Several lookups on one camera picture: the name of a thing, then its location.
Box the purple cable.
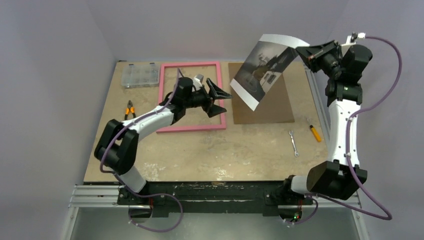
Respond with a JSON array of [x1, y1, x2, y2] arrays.
[[306, 35, 403, 222], [99, 67, 184, 233]]

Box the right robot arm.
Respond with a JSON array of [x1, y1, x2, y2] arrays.
[[280, 41, 373, 204]]

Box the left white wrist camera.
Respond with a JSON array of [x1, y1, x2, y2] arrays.
[[192, 74, 204, 92]]

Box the brown fibreboard backing board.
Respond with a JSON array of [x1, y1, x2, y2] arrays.
[[230, 75, 295, 125]]

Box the clear plastic screw organizer box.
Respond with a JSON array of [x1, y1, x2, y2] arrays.
[[121, 62, 160, 89]]

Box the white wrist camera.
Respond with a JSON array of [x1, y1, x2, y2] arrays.
[[192, 74, 204, 92], [341, 32, 366, 47]]

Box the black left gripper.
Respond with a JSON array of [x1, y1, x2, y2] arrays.
[[183, 80, 232, 118]]

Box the black white photo print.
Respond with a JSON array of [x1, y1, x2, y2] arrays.
[[230, 34, 310, 111]]

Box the pink photo frame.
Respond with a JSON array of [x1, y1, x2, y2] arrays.
[[156, 61, 232, 134]]

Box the orange handled screwdriver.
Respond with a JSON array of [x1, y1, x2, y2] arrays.
[[306, 118, 322, 143]]

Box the silver wrench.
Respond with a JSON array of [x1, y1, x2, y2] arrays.
[[288, 130, 300, 158]]

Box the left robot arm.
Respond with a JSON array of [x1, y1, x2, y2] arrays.
[[93, 77, 232, 205]]

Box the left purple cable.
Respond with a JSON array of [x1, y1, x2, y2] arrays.
[[99, 67, 184, 233]]

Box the orange black pliers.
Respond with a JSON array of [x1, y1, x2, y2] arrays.
[[124, 100, 137, 121]]

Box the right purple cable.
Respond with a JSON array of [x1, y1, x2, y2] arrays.
[[306, 35, 403, 222]]

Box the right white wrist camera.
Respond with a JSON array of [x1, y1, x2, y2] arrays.
[[341, 32, 366, 47]]

